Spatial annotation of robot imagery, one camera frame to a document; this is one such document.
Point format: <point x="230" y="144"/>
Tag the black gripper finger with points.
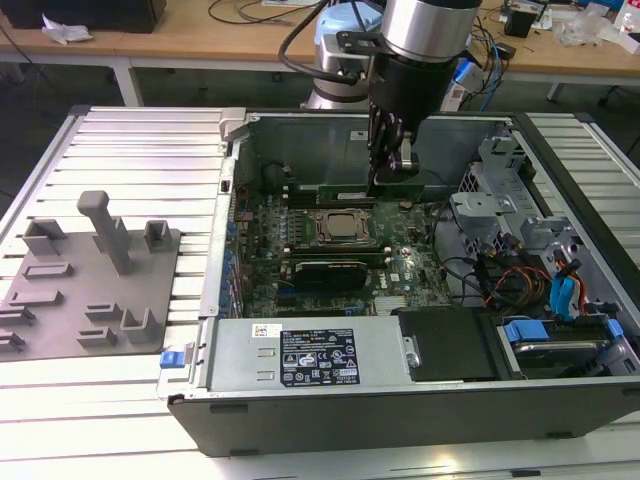
<point x="385" y="150"/>

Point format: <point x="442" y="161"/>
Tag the green RAM stick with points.
<point x="345" y="192"/>

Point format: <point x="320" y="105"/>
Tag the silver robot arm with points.
<point x="430" y="25"/>

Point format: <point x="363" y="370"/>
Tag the black RAM slot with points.
<point x="302" y="197"/>
<point x="302" y="201"/>
<point x="302" y="193"/>
<point x="340" y="252"/>
<point x="340" y="249"/>
<point x="340" y="256"/>
<point x="332" y="205"/>
<point x="340" y="245"/>

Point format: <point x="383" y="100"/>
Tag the round coin battery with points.
<point x="405" y="205"/>

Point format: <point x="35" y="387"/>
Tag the green motherboard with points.
<point x="400" y="235"/>

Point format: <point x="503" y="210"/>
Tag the silver CPU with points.
<point x="341" y="226"/>

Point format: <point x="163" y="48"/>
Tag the small black device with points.
<point x="506" y="50"/>

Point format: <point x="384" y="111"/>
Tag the silver disk bay cage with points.
<point x="480" y="210"/>

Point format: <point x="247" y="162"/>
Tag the small black box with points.
<point x="522" y="22"/>

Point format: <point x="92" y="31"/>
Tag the black graphics card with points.
<point x="330" y="277"/>

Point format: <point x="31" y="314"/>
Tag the silver finned heatsink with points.
<point x="391" y="305"/>

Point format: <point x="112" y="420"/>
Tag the black expansion slot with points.
<point x="312" y="303"/>

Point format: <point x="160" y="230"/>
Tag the clear plastic bag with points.
<point x="585" y="25"/>

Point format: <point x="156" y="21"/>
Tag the black plastic cover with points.
<point x="450" y="345"/>

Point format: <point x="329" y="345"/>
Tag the silver power supply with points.
<point x="240" y="360"/>

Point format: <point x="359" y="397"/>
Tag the hard disk in blue carrier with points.
<point x="555" y="355"/>

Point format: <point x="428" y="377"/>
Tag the black and silver PC case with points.
<point x="350" y="425"/>

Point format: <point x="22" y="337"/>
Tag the blue case latch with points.
<point x="170" y="361"/>

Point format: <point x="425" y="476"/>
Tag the grey parts rack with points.
<point x="90" y="280"/>

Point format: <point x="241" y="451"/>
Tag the large black electronics box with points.
<point x="75" y="15"/>

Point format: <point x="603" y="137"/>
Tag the crumpled white paper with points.
<point x="65" y="32"/>

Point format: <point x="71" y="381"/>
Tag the small wall sticker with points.
<point x="358" y="135"/>

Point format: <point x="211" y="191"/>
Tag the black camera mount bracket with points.
<point x="357" y="44"/>

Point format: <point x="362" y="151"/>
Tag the wooden desk with white frame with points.
<point x="200" y="42"/>

